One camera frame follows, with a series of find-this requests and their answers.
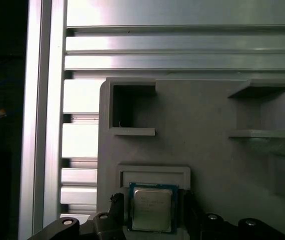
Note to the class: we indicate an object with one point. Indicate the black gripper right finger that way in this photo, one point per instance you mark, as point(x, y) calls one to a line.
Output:
point(191, 220)

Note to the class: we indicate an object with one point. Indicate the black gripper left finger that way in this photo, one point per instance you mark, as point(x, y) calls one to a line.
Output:
point(117, 215)

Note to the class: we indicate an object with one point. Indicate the silver CPU green edge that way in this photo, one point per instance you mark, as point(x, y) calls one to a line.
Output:
point(152, 207)

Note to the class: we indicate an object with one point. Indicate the grey plastic parts rack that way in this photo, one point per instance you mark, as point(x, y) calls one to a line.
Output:
point(195, 150)

